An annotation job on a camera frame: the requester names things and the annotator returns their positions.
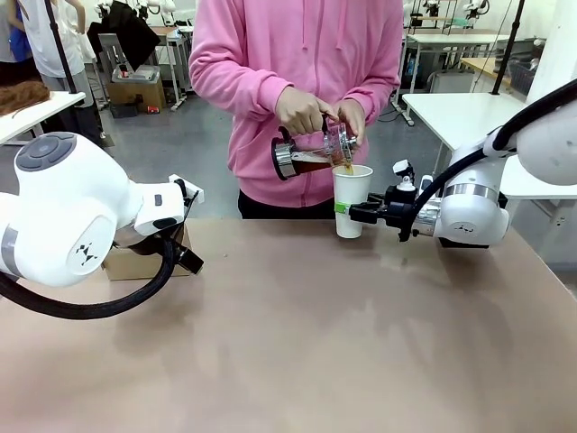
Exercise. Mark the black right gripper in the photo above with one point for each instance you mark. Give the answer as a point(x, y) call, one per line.
point(399, 207)

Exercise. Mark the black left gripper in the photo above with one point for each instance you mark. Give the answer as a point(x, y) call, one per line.
point(144, 243)

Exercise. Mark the white paper cup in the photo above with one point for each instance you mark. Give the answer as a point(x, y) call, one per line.
point(351, 187)

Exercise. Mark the brown cardboard cup carrier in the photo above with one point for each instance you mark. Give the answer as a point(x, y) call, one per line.
point(135, 267)

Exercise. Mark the glass french press pitcher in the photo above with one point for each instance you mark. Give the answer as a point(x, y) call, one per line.
point(306, 164)

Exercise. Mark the pink-sleeved right forearm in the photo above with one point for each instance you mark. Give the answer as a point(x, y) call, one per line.
point(234, 85)

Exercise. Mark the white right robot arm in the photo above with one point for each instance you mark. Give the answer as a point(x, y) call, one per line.
point(473, 216)

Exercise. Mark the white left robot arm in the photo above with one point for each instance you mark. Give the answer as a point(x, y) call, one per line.
point(67, 203)

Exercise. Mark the pink-sleeved left forearm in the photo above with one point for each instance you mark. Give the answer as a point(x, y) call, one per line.
point(374, 83)

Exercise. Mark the person's left hand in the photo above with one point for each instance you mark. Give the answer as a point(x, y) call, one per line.
point(354, 117)

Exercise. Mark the person's right hand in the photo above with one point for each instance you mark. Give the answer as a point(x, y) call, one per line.
point(302, 110)

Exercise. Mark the large white side table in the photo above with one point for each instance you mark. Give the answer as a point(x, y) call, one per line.
point(451, 113)

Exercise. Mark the brown cardboard box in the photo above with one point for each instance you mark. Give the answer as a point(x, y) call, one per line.
point(135, 94)

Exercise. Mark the person in pink hoodie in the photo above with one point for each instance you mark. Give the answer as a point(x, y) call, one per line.
point(297, 45)

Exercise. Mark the wooden background table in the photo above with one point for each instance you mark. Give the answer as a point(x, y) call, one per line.
point(482, 65)

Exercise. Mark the white background workbench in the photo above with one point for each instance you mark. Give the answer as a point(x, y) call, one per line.
point(460, 38)

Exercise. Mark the grey plastic box lid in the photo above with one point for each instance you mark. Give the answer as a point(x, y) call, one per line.
point(135, 73)

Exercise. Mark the black tripod pole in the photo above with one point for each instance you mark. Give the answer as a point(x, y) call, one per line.
point(507, 49)
point(61, 49)

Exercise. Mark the white table with fur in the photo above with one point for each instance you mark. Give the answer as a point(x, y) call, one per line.
point(40, 108)

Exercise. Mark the brown fur piece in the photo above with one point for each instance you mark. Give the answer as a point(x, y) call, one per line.
point(22, 94)

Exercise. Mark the black hanging cloth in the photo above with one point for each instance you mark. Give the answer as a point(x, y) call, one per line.
point(130, 31)

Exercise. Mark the bystander in white shirt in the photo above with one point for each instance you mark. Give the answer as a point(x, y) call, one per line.
point(45, 36)

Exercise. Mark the bystander in blue top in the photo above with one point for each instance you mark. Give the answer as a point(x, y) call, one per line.
point(18, 49)

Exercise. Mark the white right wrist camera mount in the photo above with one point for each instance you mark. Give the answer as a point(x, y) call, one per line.
point(402, 168)

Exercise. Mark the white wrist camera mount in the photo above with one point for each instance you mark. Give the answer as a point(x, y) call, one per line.
point(402, 168)
point(191, 194)

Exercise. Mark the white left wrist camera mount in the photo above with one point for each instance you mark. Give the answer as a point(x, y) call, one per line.
point(191, 194)

